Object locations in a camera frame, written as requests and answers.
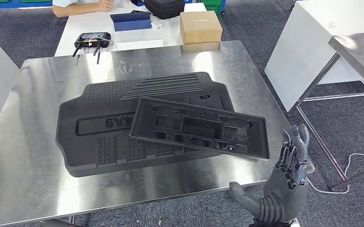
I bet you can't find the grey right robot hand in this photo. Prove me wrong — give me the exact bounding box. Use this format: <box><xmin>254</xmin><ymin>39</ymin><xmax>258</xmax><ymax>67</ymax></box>
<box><xmin>229</xmin><ymin>123</ymin><xmax>315</xmax><ymax>222</ymax></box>

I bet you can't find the black plastic frame part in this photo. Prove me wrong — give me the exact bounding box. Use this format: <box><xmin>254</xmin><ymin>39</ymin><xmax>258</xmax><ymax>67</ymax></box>
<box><xmin>129</xmin><ymin>96</ymin><xmax>271</xmax><ymax>161</ymax></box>

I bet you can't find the steel workbench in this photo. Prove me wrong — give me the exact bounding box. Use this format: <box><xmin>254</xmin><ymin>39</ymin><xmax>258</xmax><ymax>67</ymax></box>
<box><xmin>0</xmin><ymin>40</ymin><xmax>291</xmax><ymax>227</ymax></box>

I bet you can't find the steel table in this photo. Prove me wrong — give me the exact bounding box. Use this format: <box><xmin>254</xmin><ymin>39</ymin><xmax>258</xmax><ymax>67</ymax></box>
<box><xmin>286</xmin><ymin>31</ymin><xmax>364</xmax><ymax>192</ymax></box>

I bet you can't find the cardboard box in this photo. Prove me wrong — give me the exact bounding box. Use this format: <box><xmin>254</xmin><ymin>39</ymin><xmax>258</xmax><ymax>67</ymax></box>
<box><xmin>179</xmin><ymin>11</ymin><xmax>223</xmax><ymax>45</ymax></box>

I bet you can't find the green plastic bin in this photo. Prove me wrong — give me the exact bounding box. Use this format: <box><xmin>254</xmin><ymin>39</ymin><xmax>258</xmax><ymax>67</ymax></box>
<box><xmin>200</xmin><ymin>0</ymin><xmax>222</xmax><ymax>16</ymax></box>

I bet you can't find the large black plastic cover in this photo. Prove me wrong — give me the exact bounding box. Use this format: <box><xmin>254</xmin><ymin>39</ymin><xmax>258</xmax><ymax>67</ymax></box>
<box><xmin>55</xmin><ymin>72</ymin><xmax>235</xmax><ymax>178</ymax></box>

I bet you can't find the white flat box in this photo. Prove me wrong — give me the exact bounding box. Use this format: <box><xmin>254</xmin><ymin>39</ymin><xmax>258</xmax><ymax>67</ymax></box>
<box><xmin>115</xmin><ymin>39</ymin><xmax>165</xmax><ymax>52</ymax></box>

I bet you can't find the black box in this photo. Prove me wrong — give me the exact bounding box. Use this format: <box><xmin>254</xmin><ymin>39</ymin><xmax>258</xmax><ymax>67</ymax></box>
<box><xmin>144</xmin><ymin>0</ymin><xmax>186</xmax><ymax>20</ymax></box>

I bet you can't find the blue box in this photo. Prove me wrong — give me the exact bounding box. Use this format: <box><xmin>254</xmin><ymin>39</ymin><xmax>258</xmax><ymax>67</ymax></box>
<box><xmin>110</xmin><ymin>11</ymin><xmax>152</xmax><ymax>32</ymax></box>

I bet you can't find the black router with antennas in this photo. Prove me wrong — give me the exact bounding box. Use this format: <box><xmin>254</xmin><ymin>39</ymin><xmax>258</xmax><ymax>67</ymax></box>
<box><xmin>72</xmin><ymin>32</ymin><xmax>112</xmax><ymax>65</ymax></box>

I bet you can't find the white table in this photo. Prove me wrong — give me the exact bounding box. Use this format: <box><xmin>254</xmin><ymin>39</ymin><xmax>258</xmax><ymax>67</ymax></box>
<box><xmin>54</xmin><ymin>2</ymin><xmax>207</xmax><ymax>58</ymax></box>

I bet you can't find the white cable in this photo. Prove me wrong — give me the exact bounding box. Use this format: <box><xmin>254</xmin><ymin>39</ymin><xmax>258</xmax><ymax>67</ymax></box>
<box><xmin>305</xmin><ymin>153</ymin><xmax>364</xmax><ymax>195</ymax></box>

